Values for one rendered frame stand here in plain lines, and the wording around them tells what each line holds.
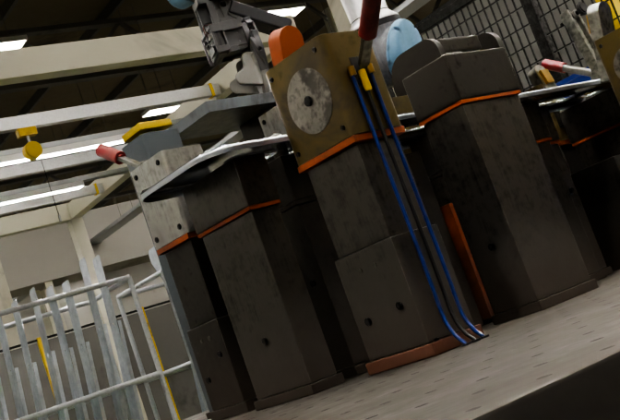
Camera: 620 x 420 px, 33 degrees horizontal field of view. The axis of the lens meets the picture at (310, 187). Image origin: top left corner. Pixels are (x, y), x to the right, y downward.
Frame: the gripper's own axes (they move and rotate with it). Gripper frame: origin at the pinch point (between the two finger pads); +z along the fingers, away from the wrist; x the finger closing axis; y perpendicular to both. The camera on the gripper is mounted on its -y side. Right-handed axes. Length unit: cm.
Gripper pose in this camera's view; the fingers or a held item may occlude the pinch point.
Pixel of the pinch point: (268, 95)
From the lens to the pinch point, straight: 184.3
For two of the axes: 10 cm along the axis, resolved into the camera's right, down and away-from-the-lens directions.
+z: 3.4, 9.3, -1.4
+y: -9.0, 2.7, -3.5
